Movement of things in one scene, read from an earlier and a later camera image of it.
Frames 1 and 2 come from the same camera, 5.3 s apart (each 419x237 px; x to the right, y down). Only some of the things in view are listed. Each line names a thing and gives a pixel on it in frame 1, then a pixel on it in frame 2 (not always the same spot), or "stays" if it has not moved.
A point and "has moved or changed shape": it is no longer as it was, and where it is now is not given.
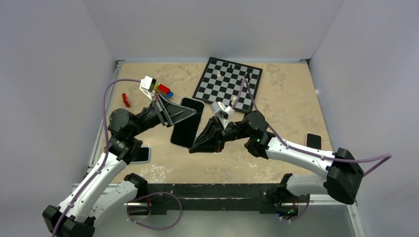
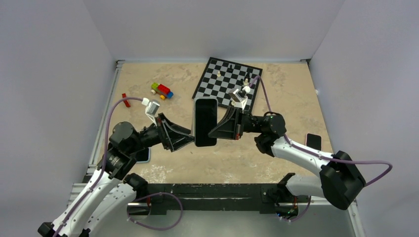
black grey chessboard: (222, 81) stays
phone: (143, 155) stays
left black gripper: (168, 113) → (172, 136)
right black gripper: (206, 140) → (231, 126)
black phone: (185, 132) has moved or changed shape
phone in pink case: (314, 140) stays
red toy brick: (126, 100) stays
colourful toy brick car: (163, 90) stays
